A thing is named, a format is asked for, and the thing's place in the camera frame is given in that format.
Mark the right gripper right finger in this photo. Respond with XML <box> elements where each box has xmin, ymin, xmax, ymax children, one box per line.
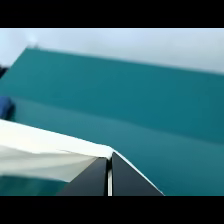
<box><xmin>111</xmin><ymin>152</ymin><xmax>164</xmax><ymax>197</ymax></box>

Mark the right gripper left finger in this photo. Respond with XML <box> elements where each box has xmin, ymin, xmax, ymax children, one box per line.
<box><xmin>57</xmin><ymin>157</ymin><xmax>109</xmax><ymax>197</ymax></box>

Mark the cream shirt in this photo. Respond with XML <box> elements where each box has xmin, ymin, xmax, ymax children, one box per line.
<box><xmin>0</xmin><ymin>118</ymin><xmax>165</xmax><ymax>197</ymax></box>

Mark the blue garment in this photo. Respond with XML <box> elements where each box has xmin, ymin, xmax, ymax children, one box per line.
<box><xmin>0</xmin><ymin>95</ymin><xmax>16</xmax><ymax>122</ymax></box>

